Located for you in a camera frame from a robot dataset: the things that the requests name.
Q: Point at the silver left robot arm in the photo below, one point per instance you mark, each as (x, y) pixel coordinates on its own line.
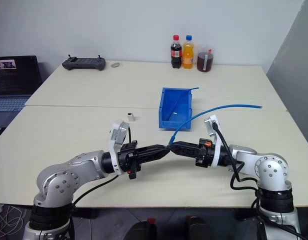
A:
(61, 175)

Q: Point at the jar with dark red liquid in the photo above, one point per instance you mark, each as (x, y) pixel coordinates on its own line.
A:
(205, 62)

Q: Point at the orange soda bottle blue cap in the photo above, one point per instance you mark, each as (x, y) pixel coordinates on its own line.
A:
(188, 56)

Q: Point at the small white coupler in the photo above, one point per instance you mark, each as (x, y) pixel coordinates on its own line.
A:
(130, 117)

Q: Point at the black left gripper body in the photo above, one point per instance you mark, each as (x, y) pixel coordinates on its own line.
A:
(129, 156)

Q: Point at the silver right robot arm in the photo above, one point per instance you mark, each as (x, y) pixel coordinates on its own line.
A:
(269, 170)

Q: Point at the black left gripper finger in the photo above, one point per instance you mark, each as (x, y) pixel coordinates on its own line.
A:
(154, 157)
(154, 149)

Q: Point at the small grey clear object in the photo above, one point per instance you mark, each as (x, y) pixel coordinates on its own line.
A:
(115, 65)

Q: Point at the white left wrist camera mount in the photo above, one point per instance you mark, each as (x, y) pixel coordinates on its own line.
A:
(118, 132)

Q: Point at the open laptop computer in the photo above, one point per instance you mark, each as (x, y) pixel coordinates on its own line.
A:
(14, 80)

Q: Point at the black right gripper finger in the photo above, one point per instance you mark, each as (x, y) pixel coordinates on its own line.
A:
(186, 153)
(187, 147)

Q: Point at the dark rounded shape red mark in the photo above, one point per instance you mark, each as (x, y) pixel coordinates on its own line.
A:
(144, 230)

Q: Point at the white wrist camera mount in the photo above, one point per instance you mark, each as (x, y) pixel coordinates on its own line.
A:
(118, 132)
(211, 125)

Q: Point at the cola bottle red cap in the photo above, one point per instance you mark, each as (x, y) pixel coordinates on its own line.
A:
(176, 53)

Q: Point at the blue plastic bin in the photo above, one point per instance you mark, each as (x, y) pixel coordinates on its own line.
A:
(169, 105)

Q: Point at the grey partition panel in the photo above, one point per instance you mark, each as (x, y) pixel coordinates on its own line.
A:
(294, 75)

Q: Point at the black handheld controller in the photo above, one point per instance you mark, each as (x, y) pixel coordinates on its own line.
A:
(84, 63)

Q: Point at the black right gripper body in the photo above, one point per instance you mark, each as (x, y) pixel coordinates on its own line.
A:
(204, 153)

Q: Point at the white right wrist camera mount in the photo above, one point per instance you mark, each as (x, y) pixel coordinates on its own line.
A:
(211, 125)

